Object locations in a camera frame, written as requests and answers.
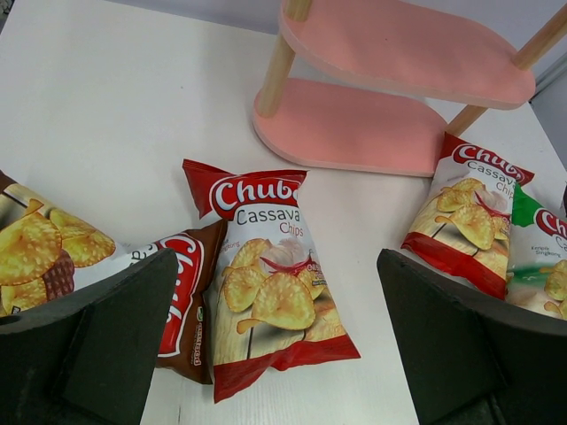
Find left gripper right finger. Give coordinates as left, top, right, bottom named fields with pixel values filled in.
left=377, top=249, right=566, bottom=424

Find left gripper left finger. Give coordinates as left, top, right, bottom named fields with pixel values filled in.
left=1, top=249, right=177, bottom=424

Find green Chuba chips bag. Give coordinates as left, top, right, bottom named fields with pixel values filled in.
left=505, top=185, right=566, bottom=320

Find brown Chuba chips bag left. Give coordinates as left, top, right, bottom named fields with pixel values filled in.
left=1, top=174, right=227, bottom=384

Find red Chuba chips bag right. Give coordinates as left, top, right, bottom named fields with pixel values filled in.
left=401, top=134, right=534, bottom=299

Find red chuba chips bag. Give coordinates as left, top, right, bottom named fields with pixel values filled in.
left=183, top=159, right=361, bottom=402
left=401, top=134, right=534, bottom=299

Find red Chuba chips bag left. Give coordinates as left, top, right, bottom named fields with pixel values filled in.
left=183, top=159, right=361, bottom=402

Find pink three-tier wooden shelf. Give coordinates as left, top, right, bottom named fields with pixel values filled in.
left=253, top=1, right=566, bottom=177

